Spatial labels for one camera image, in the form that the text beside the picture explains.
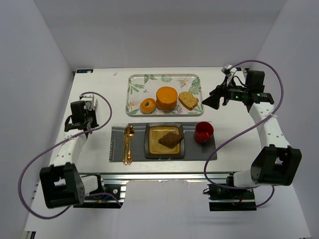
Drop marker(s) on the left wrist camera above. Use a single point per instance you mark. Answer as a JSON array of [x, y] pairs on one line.
[[90, 101]]

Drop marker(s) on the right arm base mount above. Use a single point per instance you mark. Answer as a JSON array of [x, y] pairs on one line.
[[224, 197]]

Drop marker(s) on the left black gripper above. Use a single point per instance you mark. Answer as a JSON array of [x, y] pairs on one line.
[[72, 126]]

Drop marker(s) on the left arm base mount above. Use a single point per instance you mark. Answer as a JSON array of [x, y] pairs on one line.
[[113, 186]]

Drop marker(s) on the aluminium frame rail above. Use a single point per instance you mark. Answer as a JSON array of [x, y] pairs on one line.
[[162, 177]]

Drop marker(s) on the blue label sticker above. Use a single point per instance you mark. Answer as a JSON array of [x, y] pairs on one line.
[[84, 71]]

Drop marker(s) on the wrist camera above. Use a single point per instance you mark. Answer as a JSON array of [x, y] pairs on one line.
[[229, 71], [90, 101]]

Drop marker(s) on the floral serving tray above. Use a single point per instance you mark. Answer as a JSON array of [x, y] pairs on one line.
[[142, 86]]

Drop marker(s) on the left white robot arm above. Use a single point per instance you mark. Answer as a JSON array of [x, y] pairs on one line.
[[69, 152]]

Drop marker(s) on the square brown ceramic plate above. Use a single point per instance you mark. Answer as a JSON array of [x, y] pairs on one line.
[[155, 131]]

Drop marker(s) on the brown chocolate croissant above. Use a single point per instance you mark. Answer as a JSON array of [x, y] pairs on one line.
[[170, 140]]

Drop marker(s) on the grey striped placemat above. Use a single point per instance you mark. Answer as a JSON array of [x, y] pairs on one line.
[[193, 150]]

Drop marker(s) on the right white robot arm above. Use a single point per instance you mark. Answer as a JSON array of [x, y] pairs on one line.
[[278, 161]]

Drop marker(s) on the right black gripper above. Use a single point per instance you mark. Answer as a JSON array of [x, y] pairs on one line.
[[225, 97]]

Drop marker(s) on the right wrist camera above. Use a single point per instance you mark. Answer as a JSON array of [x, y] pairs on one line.
[[229, 71]]

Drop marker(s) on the red mug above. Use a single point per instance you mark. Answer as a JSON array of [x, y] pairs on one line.
[[203, 132]]

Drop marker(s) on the round orange sponge cake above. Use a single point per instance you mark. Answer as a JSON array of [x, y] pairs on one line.
[[166, 98]]

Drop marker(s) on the gold spoon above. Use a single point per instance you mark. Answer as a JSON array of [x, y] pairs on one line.
[[130, 136]]

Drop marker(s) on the glazed ring donut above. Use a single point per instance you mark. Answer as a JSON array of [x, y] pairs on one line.
[[147, 106]]

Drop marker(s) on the sliced loaf bread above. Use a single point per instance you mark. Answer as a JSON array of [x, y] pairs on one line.
[[188, 100]]

